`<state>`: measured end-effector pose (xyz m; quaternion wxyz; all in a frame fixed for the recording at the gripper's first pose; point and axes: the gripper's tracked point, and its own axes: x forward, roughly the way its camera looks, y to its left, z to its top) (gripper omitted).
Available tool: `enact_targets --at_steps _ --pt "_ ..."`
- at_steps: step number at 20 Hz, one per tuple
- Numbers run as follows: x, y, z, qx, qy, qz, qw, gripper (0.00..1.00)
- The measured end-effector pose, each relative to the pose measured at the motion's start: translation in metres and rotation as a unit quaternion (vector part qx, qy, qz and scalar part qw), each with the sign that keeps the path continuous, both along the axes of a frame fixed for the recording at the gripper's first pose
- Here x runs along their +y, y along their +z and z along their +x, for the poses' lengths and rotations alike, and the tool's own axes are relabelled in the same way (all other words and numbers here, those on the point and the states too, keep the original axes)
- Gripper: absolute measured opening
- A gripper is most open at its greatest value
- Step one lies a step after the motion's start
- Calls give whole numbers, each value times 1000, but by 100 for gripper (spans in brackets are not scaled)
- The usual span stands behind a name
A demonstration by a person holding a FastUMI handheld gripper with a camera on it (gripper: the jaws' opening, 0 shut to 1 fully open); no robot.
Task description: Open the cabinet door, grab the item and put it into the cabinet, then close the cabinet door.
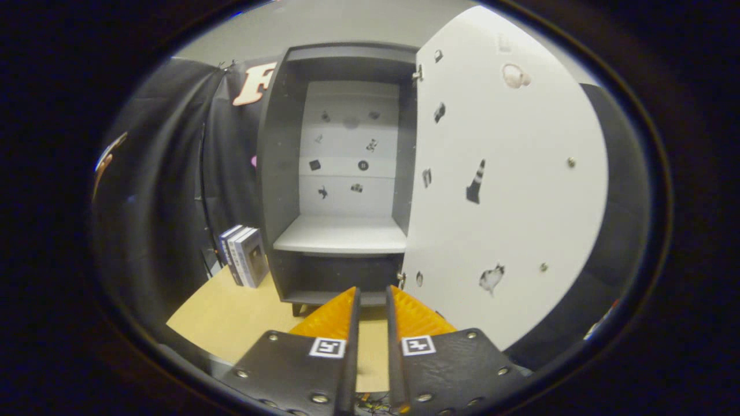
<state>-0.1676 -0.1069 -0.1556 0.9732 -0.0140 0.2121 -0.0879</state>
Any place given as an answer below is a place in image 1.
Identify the black backdrop cloth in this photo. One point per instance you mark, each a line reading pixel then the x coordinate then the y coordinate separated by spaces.
pixel 167 173

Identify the white cabinet door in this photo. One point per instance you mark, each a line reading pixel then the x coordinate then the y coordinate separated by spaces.
pixel 520 219

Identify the white cabinet shelf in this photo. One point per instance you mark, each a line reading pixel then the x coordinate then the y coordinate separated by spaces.
pixel 341 234

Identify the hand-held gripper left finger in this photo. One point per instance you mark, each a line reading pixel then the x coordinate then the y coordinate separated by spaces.
pixel 348 358

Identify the dark grey cabinet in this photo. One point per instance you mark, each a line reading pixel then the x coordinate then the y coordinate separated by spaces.
pixel 277 173

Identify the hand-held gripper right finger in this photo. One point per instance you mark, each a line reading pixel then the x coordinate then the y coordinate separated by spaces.
pixel 395 358

